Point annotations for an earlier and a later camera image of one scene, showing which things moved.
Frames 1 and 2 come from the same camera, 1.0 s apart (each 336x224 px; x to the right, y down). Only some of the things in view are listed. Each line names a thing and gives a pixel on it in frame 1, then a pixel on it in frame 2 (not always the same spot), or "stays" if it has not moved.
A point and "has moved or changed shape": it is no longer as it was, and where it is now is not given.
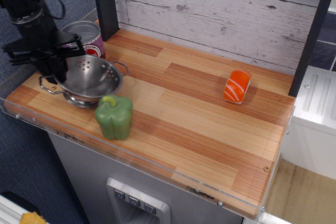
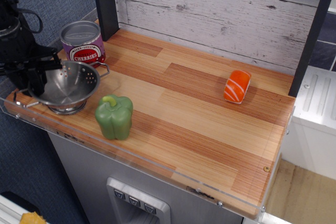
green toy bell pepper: [114, 115] stays
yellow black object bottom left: [14, 210] stays
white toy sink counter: [310, 141] stays
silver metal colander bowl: [89, 78] has moved or changed shape
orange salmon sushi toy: [237, 85] stays
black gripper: [41, 40] → [24, 62]
